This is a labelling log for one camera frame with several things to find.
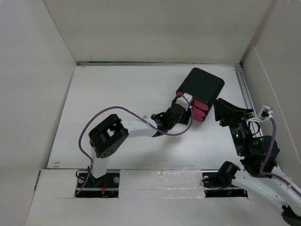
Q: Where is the pink drawer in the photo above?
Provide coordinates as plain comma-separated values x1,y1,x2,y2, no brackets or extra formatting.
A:
176,91,210,122

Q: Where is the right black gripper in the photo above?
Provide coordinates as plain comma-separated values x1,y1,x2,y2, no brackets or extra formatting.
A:
212,97,253,155

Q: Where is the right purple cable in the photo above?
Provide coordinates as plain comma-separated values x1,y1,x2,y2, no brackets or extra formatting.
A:
261,116,301,196

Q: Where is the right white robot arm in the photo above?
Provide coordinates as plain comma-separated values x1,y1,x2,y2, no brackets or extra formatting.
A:
214,98,301,226

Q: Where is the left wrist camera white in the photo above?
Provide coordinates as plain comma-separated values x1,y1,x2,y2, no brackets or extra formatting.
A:
175,93,193,111

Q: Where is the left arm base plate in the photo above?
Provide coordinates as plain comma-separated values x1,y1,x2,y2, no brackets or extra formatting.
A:
74,170,120,198

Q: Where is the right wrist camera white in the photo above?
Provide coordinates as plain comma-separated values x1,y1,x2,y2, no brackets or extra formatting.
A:
257,105,273,121

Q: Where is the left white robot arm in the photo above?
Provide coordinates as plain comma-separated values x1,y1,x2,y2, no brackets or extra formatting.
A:
86,95,193,187

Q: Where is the black drawer organizer box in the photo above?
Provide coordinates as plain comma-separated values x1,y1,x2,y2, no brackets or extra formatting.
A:
176,67,225,109

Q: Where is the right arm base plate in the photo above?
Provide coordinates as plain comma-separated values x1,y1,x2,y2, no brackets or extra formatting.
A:
200,170,248,198

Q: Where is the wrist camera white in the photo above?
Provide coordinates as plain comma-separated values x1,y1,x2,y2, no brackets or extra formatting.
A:
175,93,193,111
257,105,273,121

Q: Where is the aluminium rail back edge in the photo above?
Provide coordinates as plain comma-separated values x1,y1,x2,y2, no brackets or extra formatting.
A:
77,62,241,67

